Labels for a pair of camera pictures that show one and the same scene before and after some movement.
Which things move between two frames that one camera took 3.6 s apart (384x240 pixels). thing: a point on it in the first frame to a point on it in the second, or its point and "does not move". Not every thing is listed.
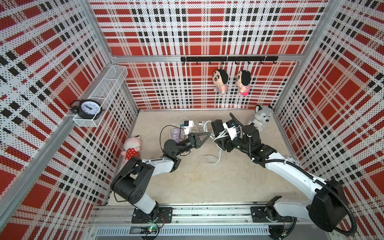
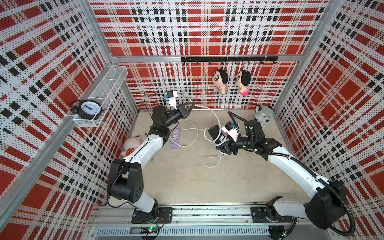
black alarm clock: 87,109 does not move
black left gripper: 194,140 to 183,111
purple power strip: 176,135 does not move
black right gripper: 225,141 does not move
